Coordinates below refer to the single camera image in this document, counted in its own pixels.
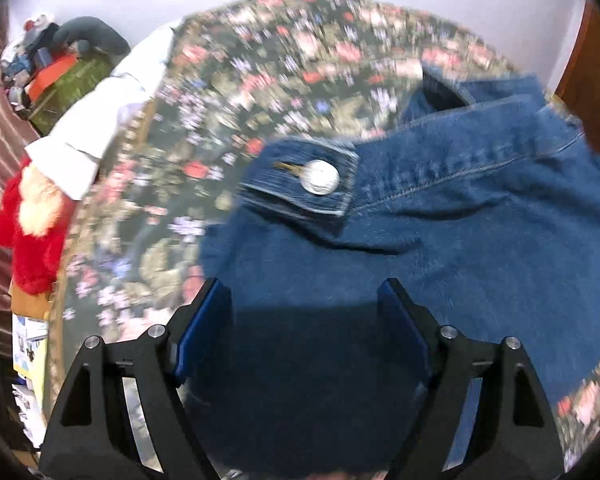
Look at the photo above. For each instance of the green floral box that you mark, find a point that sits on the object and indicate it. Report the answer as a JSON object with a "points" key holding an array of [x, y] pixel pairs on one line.
{"points": [[75, 90]]}

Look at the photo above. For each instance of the grey neck pillow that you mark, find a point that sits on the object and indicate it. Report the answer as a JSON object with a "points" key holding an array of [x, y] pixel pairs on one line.
{"points": [[100, 35]]}

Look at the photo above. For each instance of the white garment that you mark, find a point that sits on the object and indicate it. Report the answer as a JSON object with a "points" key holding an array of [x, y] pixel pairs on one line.
{"points": [[105, 110]]}

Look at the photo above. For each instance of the orange box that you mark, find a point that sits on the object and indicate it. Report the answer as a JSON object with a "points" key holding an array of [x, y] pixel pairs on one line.
{"points": [[50, 75]]}

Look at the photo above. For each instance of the brown wooden board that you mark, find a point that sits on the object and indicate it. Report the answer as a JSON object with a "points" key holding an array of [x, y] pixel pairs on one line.
{"points": [[27, 302]]}

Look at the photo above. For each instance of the blue denim jacket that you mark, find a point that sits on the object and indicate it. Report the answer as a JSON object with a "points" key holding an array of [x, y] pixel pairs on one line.
{"points": [[455, 240]]}

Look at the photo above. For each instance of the red plush toy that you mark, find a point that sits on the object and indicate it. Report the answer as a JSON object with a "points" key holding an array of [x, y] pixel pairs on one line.
{"points": [[35, 255]]}

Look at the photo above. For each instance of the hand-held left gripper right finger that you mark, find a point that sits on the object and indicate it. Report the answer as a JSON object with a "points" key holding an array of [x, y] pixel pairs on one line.
{"points": [[405, 330]]}

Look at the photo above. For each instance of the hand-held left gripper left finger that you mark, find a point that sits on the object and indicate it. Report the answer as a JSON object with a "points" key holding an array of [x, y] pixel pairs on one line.
{"points": [[202, 330]]}

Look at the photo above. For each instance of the floral bedspread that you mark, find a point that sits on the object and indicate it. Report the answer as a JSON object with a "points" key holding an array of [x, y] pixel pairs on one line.
{"points": [[280, 70]]}

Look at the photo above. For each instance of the wooden wardrobe with mirror door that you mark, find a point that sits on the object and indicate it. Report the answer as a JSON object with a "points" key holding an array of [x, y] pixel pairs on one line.
{"points": [[590, 85]]}

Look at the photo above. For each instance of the striped brown curtain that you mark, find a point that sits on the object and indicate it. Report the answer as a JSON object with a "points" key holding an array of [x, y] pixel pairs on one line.
{"points": [[0, 185]]}

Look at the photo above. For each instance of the pile of clothes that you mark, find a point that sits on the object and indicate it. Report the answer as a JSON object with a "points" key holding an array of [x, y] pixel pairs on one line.
{"points": [[25, 55]]}

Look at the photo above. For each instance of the stack of books and papers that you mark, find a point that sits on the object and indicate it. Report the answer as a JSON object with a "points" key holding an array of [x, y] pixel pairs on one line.
{"points": [[30, 360]]}

